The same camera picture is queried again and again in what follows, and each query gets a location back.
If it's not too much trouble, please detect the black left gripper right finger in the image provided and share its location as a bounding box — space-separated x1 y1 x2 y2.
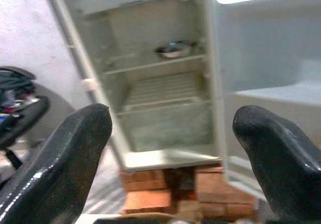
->
232 105 321 224

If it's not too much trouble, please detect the clear fridge crisper drawer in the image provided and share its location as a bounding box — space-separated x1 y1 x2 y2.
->
116 100 214 152

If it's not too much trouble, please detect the stainless steel bowl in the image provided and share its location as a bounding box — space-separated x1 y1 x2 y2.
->
155 40 198 59

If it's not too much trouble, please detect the white single door fridge body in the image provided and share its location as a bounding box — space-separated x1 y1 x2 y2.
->
42 0 224 172

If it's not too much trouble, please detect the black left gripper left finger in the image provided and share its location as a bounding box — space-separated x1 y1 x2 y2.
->
0 103 113 224

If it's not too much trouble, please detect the white ribbed crisper cover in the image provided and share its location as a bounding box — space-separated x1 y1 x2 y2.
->
124 72 211 111

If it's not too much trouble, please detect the clear glass fridge shelf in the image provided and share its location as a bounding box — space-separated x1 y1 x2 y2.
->
102 53 209 75

